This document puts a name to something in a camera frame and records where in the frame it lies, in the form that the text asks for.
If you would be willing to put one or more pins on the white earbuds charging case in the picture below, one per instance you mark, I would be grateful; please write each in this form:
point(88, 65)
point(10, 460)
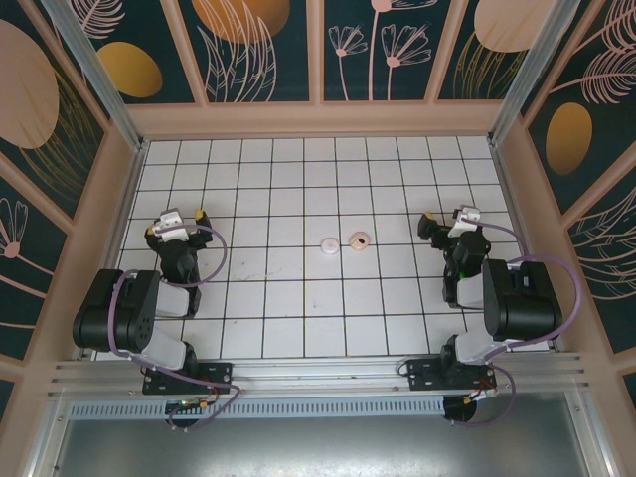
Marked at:
point(355, 243)

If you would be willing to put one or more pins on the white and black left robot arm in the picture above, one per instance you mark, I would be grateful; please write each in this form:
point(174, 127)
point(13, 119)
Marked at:
point(119, 318)

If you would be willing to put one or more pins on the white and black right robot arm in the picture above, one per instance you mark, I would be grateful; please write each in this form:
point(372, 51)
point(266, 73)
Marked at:
point(522, 308)

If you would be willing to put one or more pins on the grey sheet metal panel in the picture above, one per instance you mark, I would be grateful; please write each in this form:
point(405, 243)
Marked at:
point(318, 447)

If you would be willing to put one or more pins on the aluminium corner post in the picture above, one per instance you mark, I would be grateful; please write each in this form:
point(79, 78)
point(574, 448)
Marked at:
point(528, 74)
point(99, 74)

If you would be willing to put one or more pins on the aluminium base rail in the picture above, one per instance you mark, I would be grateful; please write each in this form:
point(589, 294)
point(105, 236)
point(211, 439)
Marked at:
point(318, 375)

